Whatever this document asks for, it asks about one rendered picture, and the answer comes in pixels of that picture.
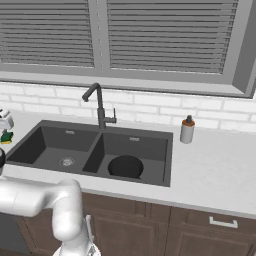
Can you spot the grey window frame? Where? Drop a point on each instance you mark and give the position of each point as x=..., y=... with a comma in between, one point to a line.
x=100, y=36

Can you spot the grey narrow window blind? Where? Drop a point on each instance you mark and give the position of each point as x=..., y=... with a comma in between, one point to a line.
x=46, y=33

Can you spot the dark grey double sink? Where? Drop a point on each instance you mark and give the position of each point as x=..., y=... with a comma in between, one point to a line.
x=50, y=143

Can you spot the white soap dispenser brown collar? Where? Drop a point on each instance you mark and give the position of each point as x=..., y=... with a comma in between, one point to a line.
x=187, y=132

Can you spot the grey wide window blind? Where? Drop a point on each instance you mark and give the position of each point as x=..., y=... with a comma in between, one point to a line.
x=170, y=36

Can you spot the dark grey dishwasher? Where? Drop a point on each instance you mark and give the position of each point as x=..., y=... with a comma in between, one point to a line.
x=11, y=235

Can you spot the green and yellow sponge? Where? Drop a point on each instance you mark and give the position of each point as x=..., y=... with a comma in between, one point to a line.
x=6, y=137

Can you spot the dark grey tap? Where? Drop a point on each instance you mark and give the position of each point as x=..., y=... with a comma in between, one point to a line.
x=100, y=113

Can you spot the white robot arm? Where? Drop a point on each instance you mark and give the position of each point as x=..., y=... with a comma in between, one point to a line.
x=63, y=206

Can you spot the black round pan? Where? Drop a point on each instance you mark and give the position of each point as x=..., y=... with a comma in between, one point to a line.
x=125, y=166

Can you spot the brown drawer front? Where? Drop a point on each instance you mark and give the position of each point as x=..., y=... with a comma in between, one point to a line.
x=200, y=220

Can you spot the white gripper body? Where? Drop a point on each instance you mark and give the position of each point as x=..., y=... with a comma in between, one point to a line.
x=5, y=122

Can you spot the brown cupboard door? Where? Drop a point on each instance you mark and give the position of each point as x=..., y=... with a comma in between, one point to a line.
x=213, y=245
x=40, y=233
x=126, y=230

